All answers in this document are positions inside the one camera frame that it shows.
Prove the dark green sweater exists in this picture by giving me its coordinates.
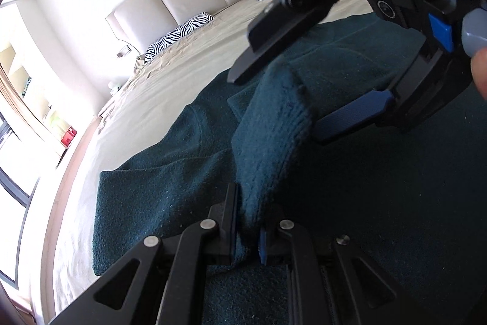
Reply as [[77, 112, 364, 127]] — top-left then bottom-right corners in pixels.
[[92, 11, 487, 325]]

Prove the red box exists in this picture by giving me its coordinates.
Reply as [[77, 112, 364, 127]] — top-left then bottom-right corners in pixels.
[[62, 127, 79, 148]]

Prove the black framed window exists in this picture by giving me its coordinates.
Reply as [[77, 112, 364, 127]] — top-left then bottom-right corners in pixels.
[[0, 120, 41, 288]]

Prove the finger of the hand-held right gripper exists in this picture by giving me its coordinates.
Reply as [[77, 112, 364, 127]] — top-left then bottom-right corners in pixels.
[[227, 0, 456, 85], [315, 15, 481, 144]]

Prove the bed with beige sheet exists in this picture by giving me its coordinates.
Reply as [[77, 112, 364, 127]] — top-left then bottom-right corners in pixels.
[[32, 0, 487, 325]]

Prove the beige curtain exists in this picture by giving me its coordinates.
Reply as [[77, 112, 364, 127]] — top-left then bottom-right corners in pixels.
[[0, 62, 24, 128]]

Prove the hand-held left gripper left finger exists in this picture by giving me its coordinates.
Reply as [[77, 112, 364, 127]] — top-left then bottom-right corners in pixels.
[[49, 183, 239, 325]]

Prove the person's right hand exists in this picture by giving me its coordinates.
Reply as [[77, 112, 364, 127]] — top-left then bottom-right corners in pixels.
[[471, 47, 487, 100]]

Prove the white shelf unit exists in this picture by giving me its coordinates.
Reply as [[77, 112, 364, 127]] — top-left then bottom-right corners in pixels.
[[0, 44, 79, 158]]

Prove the zebra print pillow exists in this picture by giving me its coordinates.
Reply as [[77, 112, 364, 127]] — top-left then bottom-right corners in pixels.
[[144, 14, 215, 64]]

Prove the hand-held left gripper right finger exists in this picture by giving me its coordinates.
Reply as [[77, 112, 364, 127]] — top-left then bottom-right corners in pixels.
[[259, 215, 430, 325]]

